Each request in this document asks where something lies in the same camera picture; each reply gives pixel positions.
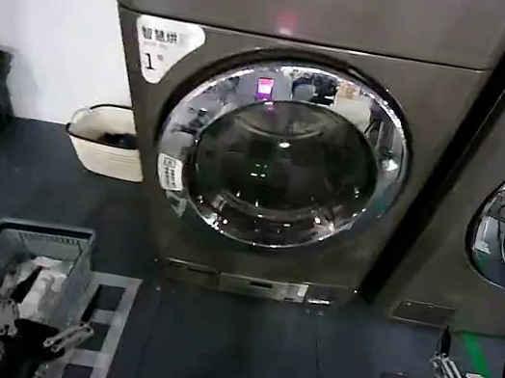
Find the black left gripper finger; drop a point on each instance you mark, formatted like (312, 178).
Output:
(89, 304)
(22, 288)

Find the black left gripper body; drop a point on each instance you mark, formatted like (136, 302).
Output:
(30, 341)

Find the white cloth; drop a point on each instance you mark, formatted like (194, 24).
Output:
(48, 280)

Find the white plastic bin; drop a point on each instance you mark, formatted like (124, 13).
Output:
(101, 157)

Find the small white code sticker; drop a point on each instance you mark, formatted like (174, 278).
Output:
(170, 173)

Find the dark clothes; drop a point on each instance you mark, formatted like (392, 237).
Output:
(119, 138)

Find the grey dryer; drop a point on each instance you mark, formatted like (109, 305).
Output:
(491, 167)
(313, 13)

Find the white number sticker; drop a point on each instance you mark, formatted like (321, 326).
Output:
(165, 44)

